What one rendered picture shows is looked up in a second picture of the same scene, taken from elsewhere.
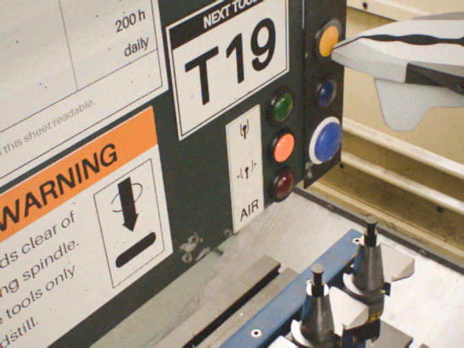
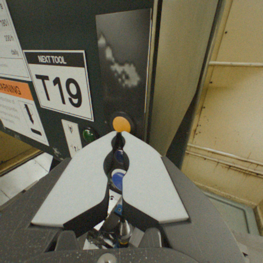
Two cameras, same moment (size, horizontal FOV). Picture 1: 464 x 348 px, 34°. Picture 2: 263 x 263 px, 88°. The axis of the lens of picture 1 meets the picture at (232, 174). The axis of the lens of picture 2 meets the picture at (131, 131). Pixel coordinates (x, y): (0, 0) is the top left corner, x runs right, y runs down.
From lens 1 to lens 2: 0.50 m
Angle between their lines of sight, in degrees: 60
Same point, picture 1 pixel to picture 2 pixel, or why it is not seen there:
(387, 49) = (97, 144)
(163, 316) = not seen: hidden behind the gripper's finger
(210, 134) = (55, 117)
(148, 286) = (44, 148)
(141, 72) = (19, 65)
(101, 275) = (27, 128)
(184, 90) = (38, 86)
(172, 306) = not seen: hidden behind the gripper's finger
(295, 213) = not seen: outside the picture
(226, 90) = (57, 102)
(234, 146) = (66, 131)
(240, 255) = (246, 238)
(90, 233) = (20, 112)
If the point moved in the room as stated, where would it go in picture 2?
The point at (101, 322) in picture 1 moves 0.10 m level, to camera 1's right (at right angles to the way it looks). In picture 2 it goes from (32, 142) to (9, 182)
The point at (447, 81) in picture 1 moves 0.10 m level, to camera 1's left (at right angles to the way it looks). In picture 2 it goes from (33, 196) to (61, 118)
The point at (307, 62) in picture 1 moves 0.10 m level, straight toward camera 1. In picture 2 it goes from (106, 127) to (3, 133)
